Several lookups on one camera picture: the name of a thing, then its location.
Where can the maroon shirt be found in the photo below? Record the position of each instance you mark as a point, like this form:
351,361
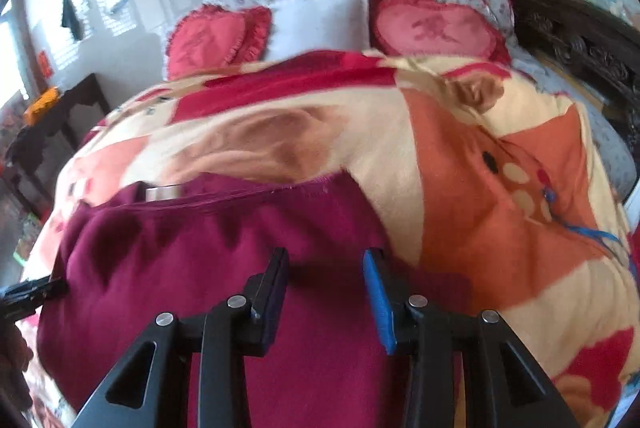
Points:
175,258

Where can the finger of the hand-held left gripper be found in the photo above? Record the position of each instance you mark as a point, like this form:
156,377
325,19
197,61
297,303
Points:
35,295

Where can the large red heart pillow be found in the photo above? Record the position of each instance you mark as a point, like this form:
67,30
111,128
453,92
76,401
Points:
440,28

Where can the dark hanging garment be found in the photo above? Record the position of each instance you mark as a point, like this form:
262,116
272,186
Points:
71,18

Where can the dark carved wooden cabinet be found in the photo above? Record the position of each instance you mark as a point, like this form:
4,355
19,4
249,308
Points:
565,38

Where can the orange box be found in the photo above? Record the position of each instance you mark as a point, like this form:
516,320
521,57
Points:
42,105

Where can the red wall sticker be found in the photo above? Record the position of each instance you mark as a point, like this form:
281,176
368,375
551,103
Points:
43,62

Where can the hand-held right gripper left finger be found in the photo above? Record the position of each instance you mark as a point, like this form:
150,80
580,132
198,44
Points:
272,308

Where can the small red heart pillow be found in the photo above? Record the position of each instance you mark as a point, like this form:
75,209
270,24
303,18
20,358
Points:
205,40
260,33

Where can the dark wooden side table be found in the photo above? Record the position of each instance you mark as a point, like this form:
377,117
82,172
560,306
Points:
80,103

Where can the white pillow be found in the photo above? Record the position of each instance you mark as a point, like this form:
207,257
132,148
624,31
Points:
320,20

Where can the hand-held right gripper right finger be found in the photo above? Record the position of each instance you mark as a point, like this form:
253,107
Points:
382,303

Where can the printed orange and red blanket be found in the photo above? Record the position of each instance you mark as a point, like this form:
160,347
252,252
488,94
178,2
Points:
450,148

